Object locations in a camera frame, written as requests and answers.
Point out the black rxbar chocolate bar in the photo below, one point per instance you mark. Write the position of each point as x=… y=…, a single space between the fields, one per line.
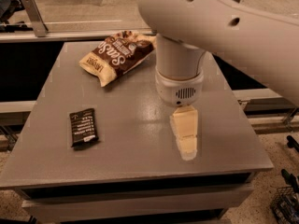
x=83 y=127

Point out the brown white chip bag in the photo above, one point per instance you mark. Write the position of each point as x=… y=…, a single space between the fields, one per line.
x=117 y=55

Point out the left metal railing bracket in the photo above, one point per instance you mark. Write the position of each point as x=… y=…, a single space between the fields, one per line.
x=39 y=28

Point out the grey table drawer front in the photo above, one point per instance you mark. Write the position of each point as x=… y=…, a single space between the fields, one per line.
x=137 y=203

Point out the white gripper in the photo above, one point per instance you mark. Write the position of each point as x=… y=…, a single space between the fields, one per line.
x=177 y=90

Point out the black wire basket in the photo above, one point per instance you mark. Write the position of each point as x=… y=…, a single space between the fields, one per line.
x=285 y=206

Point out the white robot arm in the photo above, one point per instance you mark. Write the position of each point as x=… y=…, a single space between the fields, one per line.
x=262 y=45

